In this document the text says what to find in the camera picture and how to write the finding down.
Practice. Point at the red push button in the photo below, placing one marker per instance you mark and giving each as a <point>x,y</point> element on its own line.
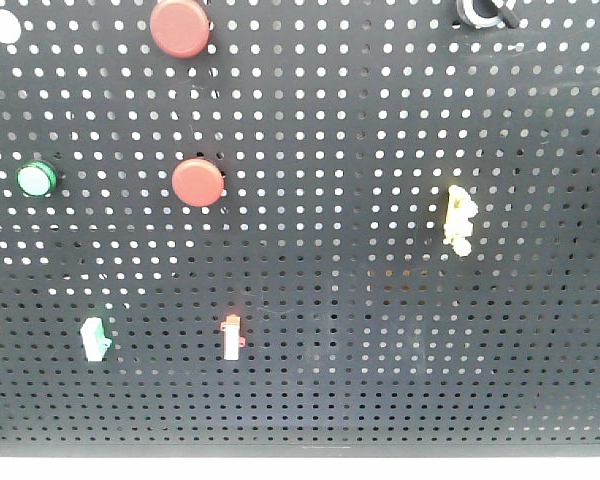
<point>180,28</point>
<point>197,182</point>

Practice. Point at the green push button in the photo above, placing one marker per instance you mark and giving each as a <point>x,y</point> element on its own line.
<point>37,178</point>

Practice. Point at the white round button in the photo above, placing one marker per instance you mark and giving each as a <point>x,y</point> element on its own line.
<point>10,27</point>

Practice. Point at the black perforated pegboard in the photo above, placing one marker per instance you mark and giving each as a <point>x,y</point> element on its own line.
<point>338,127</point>

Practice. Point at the red toggle switch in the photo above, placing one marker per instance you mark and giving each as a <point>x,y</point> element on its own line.
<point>233,341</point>

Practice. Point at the green toggle switch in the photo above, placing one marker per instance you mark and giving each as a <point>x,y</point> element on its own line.
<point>94,340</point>

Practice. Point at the black rotary knob switch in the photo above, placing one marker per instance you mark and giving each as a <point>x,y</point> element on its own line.
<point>488,14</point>

